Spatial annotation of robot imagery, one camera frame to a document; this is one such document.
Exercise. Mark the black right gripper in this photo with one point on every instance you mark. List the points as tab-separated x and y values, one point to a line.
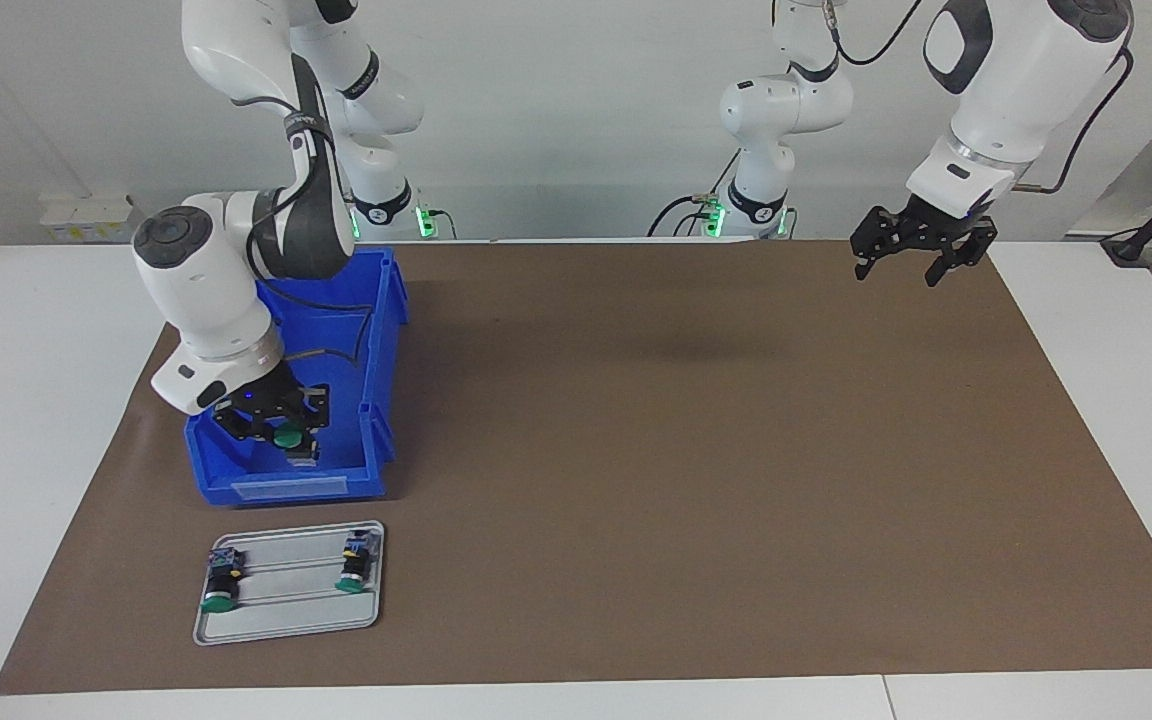
261	400

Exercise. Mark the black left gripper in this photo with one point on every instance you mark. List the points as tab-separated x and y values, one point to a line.
934	228

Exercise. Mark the green push button switch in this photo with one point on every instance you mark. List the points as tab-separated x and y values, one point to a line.
222	585
288	437
356	565

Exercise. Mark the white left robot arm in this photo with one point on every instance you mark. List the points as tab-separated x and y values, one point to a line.
1016	90

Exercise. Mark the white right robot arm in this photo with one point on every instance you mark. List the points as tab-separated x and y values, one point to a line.
206	290

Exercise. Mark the blue plastic storage bin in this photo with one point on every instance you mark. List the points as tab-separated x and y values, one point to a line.
381	380

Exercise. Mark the silver metal tray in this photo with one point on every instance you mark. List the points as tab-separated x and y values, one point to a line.
291	610

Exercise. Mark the brown table mat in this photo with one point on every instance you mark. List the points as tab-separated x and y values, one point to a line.
686	500

